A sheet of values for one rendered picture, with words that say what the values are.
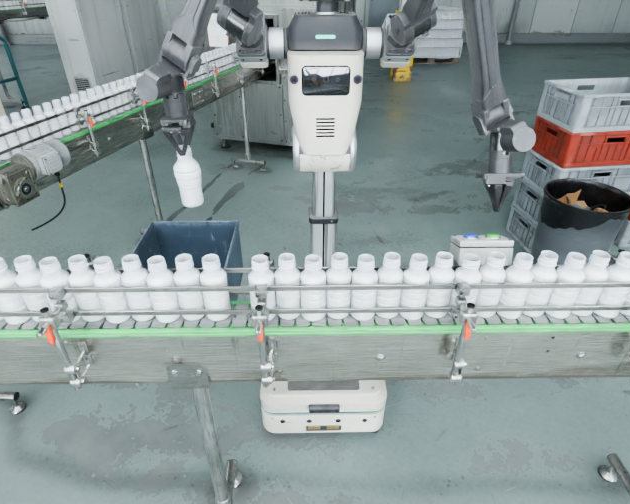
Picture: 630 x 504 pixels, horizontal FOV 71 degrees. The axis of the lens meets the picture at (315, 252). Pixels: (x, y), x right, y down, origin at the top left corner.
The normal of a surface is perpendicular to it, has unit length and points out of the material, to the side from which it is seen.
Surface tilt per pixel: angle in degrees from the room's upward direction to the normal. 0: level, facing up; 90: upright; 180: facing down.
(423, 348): 90
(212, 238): 90
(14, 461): 0
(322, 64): 90
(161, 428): 0
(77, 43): 90
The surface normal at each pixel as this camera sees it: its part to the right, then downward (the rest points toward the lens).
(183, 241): 0.02, 0.55
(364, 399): 0.01, -0.44
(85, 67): -0.30, 0.52
